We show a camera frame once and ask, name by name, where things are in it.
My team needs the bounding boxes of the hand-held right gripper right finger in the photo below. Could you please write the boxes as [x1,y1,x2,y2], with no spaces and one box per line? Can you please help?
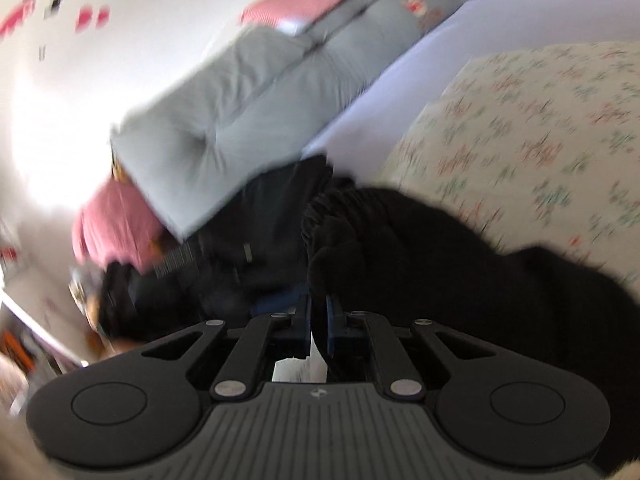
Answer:
[325,296,501,401]

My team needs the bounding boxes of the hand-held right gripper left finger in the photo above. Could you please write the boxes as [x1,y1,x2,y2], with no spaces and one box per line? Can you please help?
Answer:
[140,294,313,401]

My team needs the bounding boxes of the black pants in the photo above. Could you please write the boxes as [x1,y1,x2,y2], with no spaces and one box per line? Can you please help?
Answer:
[300,180,640,396]

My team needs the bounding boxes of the folded black garment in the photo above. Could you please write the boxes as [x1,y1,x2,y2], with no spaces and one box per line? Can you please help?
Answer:
[97,155,333,339]

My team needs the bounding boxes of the pink cloth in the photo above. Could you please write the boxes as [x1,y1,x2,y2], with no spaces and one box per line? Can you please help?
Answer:
[72,180,167,272]

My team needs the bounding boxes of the grey tufted cushion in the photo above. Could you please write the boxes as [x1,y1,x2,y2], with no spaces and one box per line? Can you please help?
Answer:
[110,0,488,242]

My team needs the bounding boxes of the floral blanket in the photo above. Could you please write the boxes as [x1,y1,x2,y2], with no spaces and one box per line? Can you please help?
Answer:
[377,42,640,286]

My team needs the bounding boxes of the purple bed sheet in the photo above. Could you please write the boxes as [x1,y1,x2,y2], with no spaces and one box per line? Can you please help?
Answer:
[300,0,640,161]

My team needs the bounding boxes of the pink wall stickers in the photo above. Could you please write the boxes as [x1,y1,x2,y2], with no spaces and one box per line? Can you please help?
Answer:
[0,0,206,43]

